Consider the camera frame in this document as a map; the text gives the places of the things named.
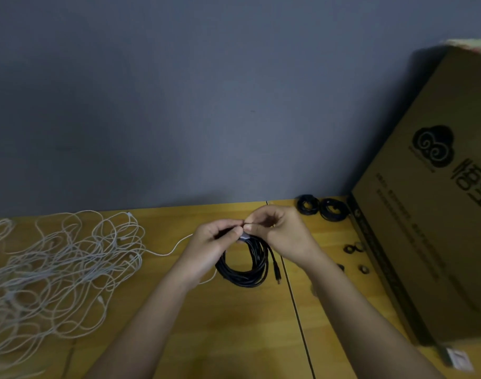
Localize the group of black cable ties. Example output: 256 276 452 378
334 241 373 275

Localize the person's left forearm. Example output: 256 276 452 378
86 272 204 379

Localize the person's left hand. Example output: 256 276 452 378
172 218 246 286

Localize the person's right hand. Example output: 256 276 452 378
242 204 326 271

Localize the small white packet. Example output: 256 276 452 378
443 346 477 373

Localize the person's right forearm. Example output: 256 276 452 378
306 252 448 379

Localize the cardboard box with black print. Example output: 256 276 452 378
348 45 481 347

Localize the tangle of white cables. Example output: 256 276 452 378
0 209 219 370

